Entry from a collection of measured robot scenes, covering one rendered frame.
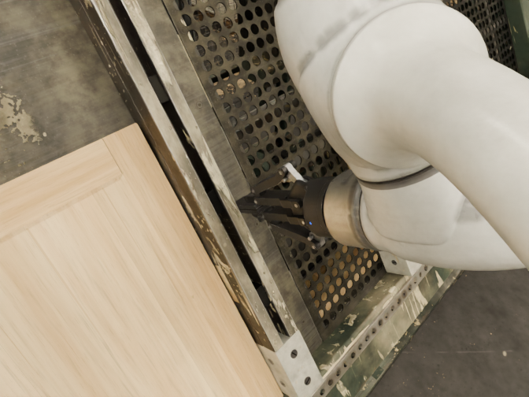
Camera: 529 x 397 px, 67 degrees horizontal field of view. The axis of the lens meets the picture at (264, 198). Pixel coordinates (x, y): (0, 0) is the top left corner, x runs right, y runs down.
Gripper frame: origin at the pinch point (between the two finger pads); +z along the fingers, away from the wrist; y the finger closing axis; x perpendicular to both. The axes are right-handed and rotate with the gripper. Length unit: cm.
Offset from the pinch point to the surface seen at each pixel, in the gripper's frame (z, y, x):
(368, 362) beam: 3.6, -46.4, -11.5
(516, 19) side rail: 7, -3, -128
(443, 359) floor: 41, -123, -76
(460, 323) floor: 43, -122, -98
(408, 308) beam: 4, -45, -29
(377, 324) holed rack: 3.1, -40.5, -17.4
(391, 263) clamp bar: 5.9, -34.4, -31.0
